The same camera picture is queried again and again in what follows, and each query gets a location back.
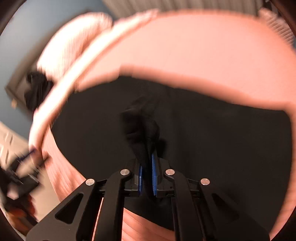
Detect black pants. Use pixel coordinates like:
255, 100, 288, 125
51, 76, 292, 231

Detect light pink folded blanket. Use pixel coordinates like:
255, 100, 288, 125
29, 9, 159, 150

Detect black garment beside bed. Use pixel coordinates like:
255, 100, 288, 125
24, 71, 54, 112

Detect salmon quilted bedspread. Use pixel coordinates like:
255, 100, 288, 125
29, 10, 295, 240

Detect pink lace pillow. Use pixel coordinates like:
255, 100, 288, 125
37, 12, 112, 82

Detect grey pleated curtain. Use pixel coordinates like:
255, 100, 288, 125
103, 0, 263, 18

